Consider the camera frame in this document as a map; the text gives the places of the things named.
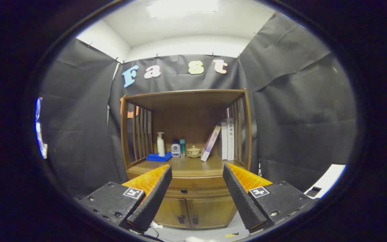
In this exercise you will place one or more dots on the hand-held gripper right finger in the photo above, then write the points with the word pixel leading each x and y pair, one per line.
pixel 242 201

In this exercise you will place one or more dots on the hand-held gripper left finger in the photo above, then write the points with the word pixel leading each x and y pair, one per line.
pixel 153 201

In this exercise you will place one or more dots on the wooden drawer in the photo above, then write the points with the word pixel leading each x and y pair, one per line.
pixel 203 186

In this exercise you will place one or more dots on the wooden cabinet door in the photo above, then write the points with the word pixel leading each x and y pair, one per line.
pixel 171 210
pixel 210 211

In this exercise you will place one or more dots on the wooden countertop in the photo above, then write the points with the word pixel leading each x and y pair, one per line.
pixel 186 167

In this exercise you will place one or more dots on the wooden cabinet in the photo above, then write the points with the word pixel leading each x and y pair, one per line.
pixel 186 101

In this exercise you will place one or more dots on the yellow tape piece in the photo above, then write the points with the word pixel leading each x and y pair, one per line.
pixel 232 234

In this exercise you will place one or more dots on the blue folded cloth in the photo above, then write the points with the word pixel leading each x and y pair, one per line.
pixel 158 157

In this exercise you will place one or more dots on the white pump bottle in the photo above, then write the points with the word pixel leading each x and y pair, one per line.
pixel 161 148

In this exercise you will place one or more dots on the white bottle with blue cap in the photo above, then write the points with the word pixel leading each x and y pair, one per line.
pixel 175 149

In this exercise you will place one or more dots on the dark patterned book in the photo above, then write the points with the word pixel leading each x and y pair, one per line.
pixel 219 148

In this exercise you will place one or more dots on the teal slim bottle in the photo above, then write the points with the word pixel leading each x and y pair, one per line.
pixel 182 148

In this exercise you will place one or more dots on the white book with printed spine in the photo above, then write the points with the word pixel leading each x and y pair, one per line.
pixel 230 141

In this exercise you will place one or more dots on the plain white book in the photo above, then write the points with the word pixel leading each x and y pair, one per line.
pixel 224 141

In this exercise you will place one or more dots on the beige lidded teacup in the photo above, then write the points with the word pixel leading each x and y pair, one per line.
pixel 194 153

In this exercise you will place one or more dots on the purple and white book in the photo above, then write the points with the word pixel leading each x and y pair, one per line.
pixel 210 144

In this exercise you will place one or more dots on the bright printed papers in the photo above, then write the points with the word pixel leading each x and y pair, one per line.
pixel 40 134

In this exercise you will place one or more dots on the ceiling light panel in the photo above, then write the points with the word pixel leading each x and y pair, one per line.
pixel 183 8

